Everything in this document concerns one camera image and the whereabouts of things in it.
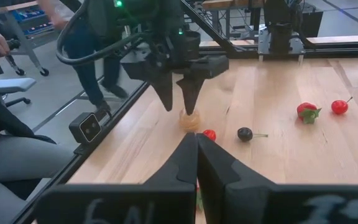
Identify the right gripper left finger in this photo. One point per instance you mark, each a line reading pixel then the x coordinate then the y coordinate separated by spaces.
pixel 182 161

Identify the black toy cherry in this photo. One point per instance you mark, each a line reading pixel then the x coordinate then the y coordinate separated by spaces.
pixel 245 134

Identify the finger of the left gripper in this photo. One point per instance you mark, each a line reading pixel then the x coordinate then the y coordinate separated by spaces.
pixel 191 93
pixel 166 93

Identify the person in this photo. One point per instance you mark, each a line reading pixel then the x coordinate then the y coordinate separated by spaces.
pixel 82 62
pixel 11 155

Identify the grey chair armrest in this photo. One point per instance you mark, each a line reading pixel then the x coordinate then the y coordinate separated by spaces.
pixel 8 84

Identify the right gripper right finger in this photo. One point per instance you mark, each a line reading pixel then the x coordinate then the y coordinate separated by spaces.
pixel 219 174

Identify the wooden workbench on casters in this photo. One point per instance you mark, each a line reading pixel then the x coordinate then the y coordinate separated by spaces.
pixel 24 40

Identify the red toy strawberry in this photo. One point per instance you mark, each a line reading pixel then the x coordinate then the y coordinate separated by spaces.
pixel 304 109

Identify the black box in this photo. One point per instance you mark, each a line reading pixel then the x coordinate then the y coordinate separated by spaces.
pixel 311 25

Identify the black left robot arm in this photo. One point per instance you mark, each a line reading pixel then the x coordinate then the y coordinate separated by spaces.
pixel 135 15

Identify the black table-level camera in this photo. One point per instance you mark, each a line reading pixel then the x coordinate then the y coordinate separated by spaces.
pixel 85 127

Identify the black aluminium table frame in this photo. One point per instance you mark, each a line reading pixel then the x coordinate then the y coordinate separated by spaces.
pixel 337 51

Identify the red toy cherry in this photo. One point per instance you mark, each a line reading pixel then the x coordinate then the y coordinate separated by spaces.
pixel 210 134
pixel 339 107

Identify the blue storage bins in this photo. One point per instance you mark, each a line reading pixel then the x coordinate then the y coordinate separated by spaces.
pixel 33 15

